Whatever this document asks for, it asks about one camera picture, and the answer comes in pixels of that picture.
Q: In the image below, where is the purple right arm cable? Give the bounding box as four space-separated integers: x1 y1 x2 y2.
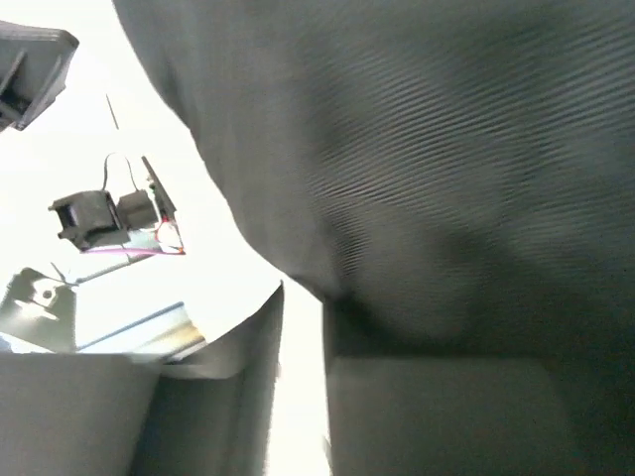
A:
81 246 170 259

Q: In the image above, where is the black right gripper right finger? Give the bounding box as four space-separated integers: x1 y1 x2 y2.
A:
323 303 634 475

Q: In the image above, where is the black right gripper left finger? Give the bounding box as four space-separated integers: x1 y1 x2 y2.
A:
1 290 284 475

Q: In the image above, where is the black skirt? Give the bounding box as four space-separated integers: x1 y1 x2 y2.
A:
115 1 634 354

